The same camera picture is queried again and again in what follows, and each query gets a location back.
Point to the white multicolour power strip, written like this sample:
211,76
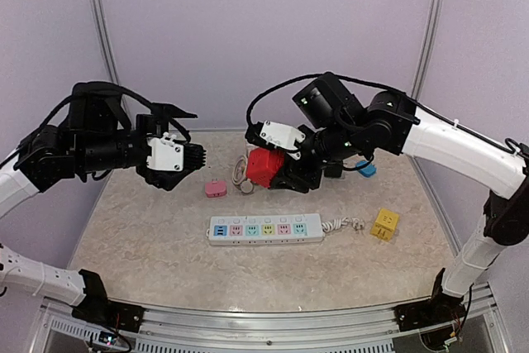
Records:
286,229

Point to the yellow cube socket adapter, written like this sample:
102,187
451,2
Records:
385,225

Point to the pink flat plug adapter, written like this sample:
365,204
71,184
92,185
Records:
215,189

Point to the left aluminium corner post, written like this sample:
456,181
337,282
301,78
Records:
104,40

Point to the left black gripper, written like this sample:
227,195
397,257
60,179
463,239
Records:
159,119

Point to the aluminium front frame rail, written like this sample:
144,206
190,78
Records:
365,329

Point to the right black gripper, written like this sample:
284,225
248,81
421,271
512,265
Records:
297,176

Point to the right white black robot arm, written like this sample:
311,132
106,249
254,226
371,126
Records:
400,125

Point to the red cube socket adapter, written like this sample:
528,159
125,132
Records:
263,165

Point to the light blue flat adapter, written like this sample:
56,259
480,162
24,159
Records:
366,169

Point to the aluminium corner post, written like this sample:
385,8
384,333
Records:
104,40
428,41

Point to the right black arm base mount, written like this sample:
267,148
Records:
428,312

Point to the right aluminium corner post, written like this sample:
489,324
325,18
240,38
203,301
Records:
428,41

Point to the dark green cube adapter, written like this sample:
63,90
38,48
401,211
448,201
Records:
333,170

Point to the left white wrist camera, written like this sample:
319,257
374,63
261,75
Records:
167,153

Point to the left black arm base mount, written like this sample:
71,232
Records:
97,308

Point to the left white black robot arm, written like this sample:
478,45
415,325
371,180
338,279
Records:
98,128

